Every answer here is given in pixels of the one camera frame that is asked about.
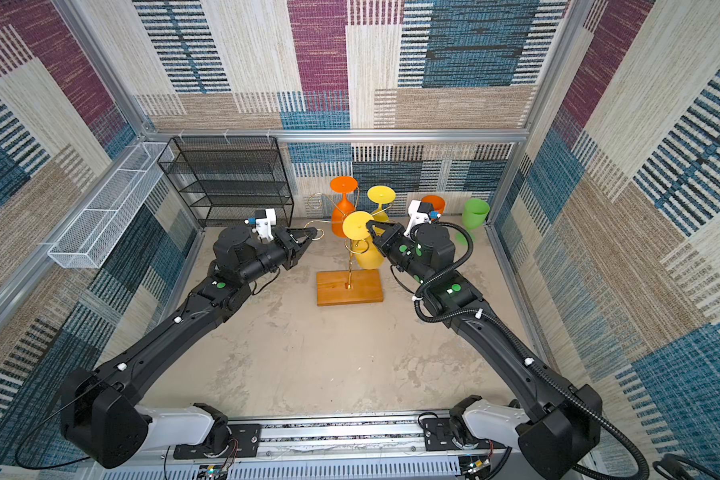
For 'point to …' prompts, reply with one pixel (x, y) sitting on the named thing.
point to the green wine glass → (474, 213)
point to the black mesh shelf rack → (226, 179)
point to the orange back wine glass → (343, 209)
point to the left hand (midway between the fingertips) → (318, 226)
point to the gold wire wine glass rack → (348, 287)
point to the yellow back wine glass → (381, 194)
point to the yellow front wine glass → (366, 251)
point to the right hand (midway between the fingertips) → (363, 228)
